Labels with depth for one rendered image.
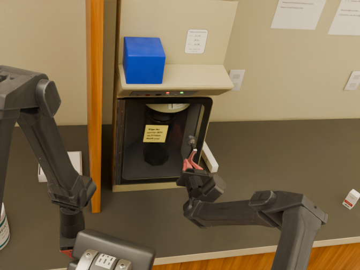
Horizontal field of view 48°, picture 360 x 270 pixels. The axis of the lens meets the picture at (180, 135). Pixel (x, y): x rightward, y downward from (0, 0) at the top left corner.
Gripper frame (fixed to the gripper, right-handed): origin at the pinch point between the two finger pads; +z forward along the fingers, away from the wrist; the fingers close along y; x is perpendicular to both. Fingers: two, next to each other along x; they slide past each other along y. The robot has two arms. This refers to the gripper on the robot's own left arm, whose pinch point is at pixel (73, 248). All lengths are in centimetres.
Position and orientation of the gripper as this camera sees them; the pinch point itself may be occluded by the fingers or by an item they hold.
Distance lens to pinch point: 123.0
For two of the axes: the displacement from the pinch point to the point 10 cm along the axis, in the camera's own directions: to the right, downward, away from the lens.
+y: -2.0, -6.6, 7.2
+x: -9.7, 0.2, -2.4
